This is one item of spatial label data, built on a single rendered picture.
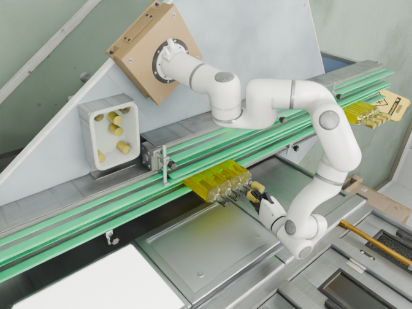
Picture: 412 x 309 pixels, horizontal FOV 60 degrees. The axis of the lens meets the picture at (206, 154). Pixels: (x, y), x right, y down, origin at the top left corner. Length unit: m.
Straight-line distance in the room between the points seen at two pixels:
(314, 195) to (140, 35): 0.71
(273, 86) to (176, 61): 0.34
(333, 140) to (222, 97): 0.32
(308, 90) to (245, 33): 0.65
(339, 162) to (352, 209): 0.65
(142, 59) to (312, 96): 0.54
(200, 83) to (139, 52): 0.22
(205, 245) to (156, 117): 0.53
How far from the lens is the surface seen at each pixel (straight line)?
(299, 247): 1.16
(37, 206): 1.27
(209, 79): 1.06
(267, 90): 1.02
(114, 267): 1.27
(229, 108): 1.06
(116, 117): 1.25
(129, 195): 1.27
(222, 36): 1.53
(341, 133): 0.98
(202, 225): 1.39
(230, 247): 1.32
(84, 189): 1.30
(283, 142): 1.80
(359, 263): 1.45
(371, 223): 1.66
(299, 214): 1.08
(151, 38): 1.18
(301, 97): 1.03
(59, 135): 1.26
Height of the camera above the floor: 1.82
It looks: 39 degrees down
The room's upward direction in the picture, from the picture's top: 123 degrees clockwise
